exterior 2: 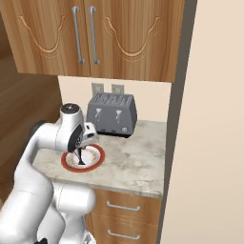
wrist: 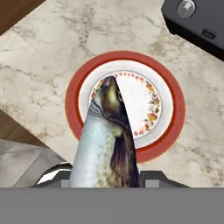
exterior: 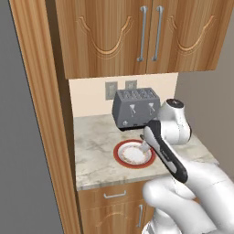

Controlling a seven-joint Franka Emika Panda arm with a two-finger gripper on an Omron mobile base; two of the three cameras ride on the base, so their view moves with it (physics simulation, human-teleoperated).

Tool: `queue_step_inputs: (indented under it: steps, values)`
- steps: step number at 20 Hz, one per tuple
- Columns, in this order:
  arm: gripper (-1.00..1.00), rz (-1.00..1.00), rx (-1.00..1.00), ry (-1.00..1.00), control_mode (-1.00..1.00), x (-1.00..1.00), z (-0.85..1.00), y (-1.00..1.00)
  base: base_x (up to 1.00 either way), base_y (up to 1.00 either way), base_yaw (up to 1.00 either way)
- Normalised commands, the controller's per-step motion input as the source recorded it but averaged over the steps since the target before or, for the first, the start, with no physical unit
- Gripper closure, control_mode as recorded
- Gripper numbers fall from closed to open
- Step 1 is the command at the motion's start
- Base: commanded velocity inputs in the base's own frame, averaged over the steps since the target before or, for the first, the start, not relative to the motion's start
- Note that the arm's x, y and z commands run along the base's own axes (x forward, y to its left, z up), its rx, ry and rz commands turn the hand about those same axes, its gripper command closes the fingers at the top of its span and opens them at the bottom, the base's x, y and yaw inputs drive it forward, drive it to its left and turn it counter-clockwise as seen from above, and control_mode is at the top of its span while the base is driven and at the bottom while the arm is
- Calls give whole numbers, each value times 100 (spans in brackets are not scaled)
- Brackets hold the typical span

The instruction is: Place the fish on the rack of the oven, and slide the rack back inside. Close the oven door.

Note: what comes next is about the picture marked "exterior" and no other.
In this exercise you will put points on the grey four slot toaster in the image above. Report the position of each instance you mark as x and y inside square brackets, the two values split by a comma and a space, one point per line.
[134, 109]

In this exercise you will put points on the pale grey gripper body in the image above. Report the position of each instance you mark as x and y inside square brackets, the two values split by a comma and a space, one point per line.
[146, 145]

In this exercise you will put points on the red rimmed white plate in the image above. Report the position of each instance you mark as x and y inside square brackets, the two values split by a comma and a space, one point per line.
[131, 155]

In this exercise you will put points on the wooden wall cupboard door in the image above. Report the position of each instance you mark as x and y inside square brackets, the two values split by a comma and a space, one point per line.
[103, 33]
[192, 33]

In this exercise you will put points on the wooden drawer front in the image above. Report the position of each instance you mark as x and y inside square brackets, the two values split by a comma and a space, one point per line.
[91, 198]

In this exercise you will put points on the wooden base cupboard door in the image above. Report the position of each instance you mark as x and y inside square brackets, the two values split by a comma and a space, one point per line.
[109, 221]

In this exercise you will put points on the grey wall socket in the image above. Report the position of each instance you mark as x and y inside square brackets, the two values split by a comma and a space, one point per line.
[131, 84]
[110, 90]

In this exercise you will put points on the tall wooden cabinet side panel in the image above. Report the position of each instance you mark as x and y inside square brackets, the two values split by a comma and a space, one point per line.
[45, 122]

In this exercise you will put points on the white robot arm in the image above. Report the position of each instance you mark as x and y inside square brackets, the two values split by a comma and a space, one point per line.
[179, 195]

